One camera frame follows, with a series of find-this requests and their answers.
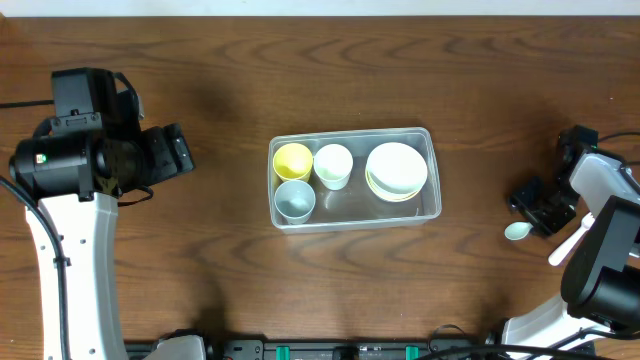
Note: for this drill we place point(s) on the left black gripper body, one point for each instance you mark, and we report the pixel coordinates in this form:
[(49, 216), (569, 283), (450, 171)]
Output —
[(163, 157)]

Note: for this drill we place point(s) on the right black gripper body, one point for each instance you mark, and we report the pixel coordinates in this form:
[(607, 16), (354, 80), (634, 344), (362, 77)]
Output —
[(546, 203)]

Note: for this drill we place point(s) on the mint green plastic spoon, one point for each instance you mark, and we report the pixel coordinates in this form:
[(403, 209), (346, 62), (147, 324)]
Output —
[(517, 231)]

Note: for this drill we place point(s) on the white plastic fork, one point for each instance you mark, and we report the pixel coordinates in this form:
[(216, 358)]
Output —
[(562, 251)]

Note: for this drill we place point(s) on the yellow plastic cup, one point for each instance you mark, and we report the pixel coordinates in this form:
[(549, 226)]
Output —
[(293, 161)]

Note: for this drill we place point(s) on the grey plastic cup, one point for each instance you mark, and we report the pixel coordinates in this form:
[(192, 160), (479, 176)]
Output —
[(295, 201)]

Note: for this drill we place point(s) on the white plastic bowl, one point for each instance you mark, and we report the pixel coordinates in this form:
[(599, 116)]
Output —
[(397, 169)]

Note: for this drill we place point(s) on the yellow plastic bowl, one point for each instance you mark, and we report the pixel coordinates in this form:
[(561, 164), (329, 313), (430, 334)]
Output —
[(385, 196)]

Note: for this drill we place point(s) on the white plastic cup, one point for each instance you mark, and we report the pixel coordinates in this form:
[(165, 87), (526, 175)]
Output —
[(333, 164)]

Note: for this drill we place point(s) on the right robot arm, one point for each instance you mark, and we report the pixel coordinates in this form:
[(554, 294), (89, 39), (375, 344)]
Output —
[(599, 296)]

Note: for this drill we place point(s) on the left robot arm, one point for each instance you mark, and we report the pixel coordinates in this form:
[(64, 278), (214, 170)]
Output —
[(71, 175)]

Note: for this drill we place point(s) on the clear plastic container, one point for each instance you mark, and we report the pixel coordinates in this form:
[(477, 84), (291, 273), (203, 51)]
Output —
[(356, 207)]

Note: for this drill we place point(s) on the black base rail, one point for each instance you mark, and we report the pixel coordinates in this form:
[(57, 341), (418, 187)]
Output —
[(453, 347)]

